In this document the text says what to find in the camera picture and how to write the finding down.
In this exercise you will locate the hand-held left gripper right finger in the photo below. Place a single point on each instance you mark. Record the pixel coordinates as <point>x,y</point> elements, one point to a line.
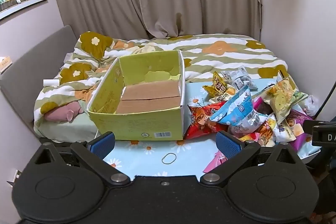
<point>227,145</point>

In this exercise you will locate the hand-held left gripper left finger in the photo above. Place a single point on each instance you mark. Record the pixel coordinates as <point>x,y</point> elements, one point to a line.
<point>104,145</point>

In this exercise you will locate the pile of snack packets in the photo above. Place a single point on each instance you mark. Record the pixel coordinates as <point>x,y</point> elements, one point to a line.
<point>262,113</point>

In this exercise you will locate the gold brown snack bag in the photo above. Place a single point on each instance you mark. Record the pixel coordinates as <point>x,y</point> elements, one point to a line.
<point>218,88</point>

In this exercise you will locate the yellow-green cardboard box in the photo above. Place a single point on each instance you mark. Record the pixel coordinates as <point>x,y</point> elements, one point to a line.
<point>147,98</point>

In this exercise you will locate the grey printed snack bag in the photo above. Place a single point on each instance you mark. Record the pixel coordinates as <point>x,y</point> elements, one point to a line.
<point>237,78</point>

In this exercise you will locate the pink snack bag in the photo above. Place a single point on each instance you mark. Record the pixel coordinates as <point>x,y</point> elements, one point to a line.
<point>216,162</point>

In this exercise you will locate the pink plush toy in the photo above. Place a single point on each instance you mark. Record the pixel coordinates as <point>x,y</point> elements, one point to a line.
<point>64,112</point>

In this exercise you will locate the rubber band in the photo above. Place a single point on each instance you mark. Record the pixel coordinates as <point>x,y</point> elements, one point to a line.
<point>169,158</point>

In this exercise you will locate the floral striped duvet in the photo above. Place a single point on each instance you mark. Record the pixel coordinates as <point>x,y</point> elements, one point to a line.
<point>210,56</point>

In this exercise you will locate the grey bed headboard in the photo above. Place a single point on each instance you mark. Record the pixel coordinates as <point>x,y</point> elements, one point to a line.
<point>29,66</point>

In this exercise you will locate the beige object on headboard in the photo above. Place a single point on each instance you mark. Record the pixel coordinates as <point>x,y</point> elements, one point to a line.
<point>4,63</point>

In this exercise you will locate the white wall socket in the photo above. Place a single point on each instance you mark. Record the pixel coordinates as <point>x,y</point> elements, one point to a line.
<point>15,177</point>

